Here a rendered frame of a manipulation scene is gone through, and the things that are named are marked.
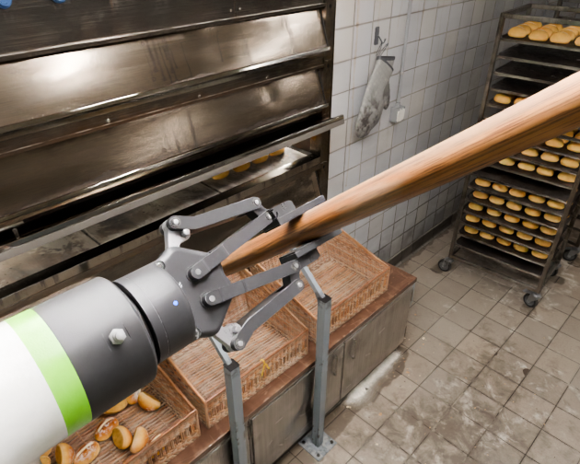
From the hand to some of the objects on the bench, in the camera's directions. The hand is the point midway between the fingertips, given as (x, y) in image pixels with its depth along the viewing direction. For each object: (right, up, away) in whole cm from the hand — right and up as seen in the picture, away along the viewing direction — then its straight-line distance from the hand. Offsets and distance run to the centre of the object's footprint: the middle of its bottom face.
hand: (303, 228), depth 51 cm
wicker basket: (+13, -32, +202) cm, 205 cm away
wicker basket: (-71, -79, +130) cm, 168 cm away
